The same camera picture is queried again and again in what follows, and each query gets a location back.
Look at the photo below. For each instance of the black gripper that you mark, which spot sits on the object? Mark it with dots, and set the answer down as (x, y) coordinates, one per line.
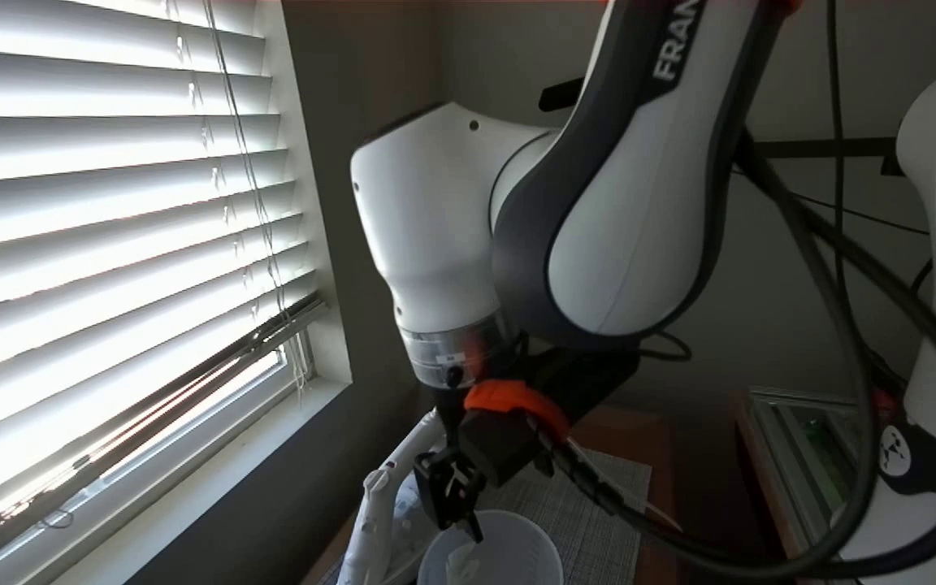
(494, 442)

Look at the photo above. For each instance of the translucent plastic measuring jar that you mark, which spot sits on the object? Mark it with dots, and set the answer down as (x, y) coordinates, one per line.
(490, 556)

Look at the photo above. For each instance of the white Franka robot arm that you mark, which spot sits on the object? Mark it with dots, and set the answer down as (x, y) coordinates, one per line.
(643, 215)

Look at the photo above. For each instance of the grey woven placemat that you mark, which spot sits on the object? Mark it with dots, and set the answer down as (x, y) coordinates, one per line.
(598, 521)

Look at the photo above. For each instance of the white window sill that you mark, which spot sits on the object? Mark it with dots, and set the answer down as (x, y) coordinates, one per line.
(208, 477)

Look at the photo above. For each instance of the white window blinds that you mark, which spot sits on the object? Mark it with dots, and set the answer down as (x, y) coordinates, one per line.
(112, 215)

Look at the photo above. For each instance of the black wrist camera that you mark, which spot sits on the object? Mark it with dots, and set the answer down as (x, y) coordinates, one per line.
(583, 379)

